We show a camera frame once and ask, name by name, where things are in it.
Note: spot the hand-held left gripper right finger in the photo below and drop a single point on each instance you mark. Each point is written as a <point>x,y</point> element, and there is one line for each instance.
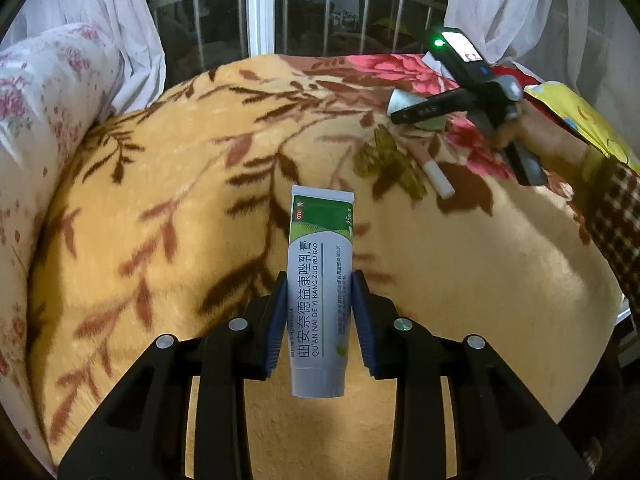
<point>362,320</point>

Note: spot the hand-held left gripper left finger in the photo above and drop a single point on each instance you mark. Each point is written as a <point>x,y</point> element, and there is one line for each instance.
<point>277,320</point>

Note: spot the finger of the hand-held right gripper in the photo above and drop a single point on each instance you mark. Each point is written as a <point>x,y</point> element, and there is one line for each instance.
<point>435,106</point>

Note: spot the green white ointment tube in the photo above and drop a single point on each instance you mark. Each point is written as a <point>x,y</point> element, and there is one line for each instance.
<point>320,270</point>

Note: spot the person's right hand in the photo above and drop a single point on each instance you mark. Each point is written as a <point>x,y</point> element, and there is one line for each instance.
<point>545,135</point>

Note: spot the red cloth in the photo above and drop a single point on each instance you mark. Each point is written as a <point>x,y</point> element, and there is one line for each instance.
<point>525,74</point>

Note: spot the white pink lip balm stick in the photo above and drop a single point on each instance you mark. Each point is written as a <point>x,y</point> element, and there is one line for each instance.
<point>437,175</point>

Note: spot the olive green hair claw clip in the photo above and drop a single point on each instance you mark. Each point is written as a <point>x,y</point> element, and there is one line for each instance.
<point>390,160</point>

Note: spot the sheer petal print curtain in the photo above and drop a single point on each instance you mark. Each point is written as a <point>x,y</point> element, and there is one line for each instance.
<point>100,0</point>
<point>525,0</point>

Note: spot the yellow printed pillow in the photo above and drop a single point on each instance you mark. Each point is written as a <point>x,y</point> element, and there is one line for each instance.
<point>600,120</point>

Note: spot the yellow floral fleece blanket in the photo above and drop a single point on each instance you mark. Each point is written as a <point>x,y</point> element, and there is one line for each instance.
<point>175,210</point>

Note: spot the white framed barred window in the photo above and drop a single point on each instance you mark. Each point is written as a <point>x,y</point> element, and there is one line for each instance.
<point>260,10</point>

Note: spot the floral bolster pillow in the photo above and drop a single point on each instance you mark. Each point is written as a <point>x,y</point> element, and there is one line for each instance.
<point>40,110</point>

